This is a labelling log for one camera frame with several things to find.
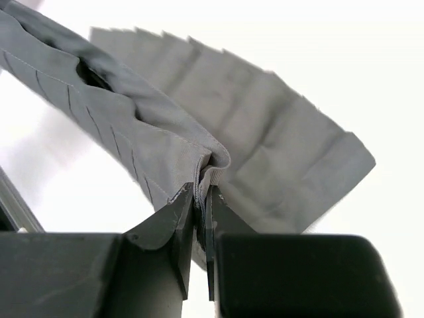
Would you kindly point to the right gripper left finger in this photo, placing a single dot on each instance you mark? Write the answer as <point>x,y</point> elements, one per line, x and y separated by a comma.
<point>170,228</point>

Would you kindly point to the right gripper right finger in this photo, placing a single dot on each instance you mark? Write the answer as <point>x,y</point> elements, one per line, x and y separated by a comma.
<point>219,218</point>

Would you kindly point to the grey pleated skirt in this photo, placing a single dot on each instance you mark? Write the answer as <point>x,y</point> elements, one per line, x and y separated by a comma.
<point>173,111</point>

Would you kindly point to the aluminium front rail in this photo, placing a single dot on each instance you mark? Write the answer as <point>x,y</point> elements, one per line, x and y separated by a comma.
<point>15,213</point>

